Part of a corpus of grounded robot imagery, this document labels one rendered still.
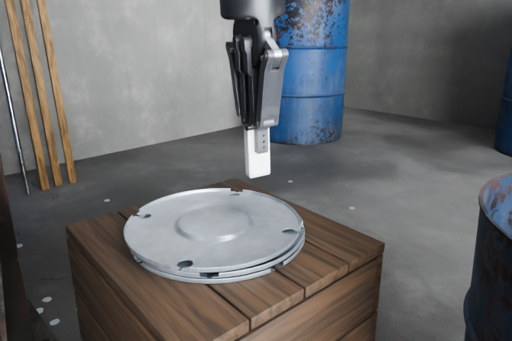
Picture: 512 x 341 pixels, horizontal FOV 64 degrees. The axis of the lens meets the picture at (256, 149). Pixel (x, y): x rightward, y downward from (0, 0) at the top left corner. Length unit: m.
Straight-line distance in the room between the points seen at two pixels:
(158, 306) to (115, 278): 0.09
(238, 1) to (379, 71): 3.24
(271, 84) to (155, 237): 0.33
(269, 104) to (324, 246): 0.29
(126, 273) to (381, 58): 3.24
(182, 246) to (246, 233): 0.10
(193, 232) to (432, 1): 3.04
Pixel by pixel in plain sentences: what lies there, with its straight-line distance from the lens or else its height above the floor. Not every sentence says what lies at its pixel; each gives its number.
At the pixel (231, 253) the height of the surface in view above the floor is 0.37.
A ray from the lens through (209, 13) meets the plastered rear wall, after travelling 2.79.
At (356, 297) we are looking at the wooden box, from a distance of 0.70.
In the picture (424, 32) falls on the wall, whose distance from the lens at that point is 3.50.
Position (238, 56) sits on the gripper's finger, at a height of 0.65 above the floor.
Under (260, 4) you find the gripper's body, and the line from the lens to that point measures 0.47.
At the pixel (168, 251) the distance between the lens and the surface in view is 0.64.
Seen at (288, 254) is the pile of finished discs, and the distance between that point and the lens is 0.63.
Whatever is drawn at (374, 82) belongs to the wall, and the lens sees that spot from 3.71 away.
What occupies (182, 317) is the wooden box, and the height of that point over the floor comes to 0.35.
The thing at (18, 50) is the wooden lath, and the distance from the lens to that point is 2.00.
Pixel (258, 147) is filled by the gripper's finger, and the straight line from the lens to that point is 0.52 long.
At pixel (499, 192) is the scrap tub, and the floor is 0.46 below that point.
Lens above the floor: 0.68
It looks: 16 degrees down
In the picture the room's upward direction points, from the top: straight up
